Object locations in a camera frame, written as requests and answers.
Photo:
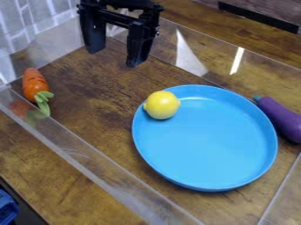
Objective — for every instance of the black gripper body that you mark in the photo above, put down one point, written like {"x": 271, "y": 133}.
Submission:
{"x": 130, "y": 14}

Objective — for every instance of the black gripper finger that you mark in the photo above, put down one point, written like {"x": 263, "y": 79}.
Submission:
{"x": 92, "y": 29}
{"x": 142, "y": 32}

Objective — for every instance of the orange toy carrot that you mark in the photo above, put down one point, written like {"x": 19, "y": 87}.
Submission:
{"x": 36, "y": 89}

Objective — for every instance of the blue round tray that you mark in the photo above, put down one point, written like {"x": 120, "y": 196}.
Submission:
{"x": 215, "y": 146}

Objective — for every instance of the yellow toy lemon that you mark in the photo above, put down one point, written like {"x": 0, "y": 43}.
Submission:
{"x": 160, "y": 105}

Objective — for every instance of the purple toy eggplant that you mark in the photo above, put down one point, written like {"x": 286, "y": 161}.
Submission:
{"x": 285, "y": 120}

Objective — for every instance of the blue plastic object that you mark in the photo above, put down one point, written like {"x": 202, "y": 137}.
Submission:
{"x": 8, "y": 208}

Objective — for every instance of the clear acrylic enclosure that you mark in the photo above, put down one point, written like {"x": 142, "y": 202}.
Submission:
{"x": 71, "y": 162}

